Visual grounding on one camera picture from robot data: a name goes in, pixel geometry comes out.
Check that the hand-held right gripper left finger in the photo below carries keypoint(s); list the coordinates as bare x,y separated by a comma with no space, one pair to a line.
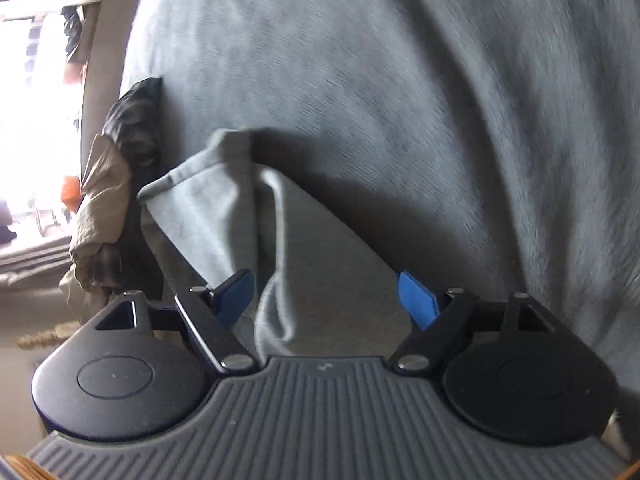
234,296

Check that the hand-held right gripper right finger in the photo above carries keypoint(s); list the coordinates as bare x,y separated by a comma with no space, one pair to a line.
417,302

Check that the grey fleece garment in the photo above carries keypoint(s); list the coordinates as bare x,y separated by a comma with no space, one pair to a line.
310,260

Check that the dark hanging clothes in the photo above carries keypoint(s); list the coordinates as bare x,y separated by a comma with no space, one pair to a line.
72,30

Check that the orange cloth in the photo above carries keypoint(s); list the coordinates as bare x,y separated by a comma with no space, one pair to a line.
71,192

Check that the dark plaid garment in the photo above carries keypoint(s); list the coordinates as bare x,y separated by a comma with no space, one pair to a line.
135,120

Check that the bright window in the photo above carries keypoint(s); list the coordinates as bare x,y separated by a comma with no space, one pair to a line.
35,125

